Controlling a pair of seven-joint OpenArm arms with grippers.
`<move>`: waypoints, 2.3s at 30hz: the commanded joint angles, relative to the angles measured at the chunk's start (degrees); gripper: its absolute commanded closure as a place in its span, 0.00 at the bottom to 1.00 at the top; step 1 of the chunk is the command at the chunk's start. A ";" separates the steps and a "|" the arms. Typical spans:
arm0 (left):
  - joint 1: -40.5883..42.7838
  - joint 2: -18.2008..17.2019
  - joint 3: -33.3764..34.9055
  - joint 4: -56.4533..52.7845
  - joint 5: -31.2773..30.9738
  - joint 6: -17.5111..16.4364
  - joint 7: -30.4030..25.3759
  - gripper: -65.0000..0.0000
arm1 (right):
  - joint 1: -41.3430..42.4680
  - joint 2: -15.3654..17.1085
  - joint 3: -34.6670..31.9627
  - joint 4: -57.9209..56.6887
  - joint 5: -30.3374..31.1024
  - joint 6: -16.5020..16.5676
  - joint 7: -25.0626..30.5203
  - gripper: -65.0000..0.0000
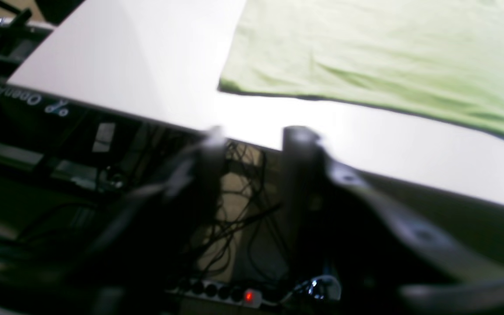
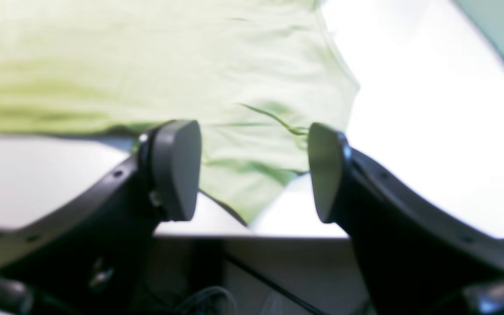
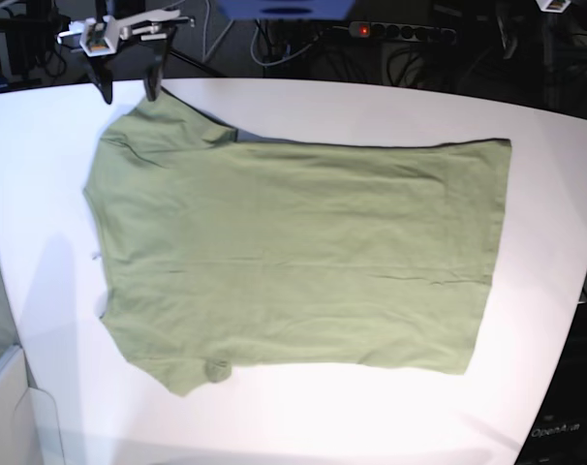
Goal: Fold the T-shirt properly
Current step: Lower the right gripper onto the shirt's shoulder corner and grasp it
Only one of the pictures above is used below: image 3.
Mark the right gripper, white bracket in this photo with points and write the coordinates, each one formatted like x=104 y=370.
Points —
x=97 y=38

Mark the white bin at left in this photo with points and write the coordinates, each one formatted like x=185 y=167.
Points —
x=29 y=429

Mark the green T-shirt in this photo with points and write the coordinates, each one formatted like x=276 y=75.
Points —
x=221 y=252

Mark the blue box overhead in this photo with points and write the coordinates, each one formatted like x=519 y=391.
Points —
x=285 y=9

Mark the black power strip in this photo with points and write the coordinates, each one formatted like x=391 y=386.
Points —
x=409 y=33

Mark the black OpenArm base box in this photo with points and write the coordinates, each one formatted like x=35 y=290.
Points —
x=559 y=432

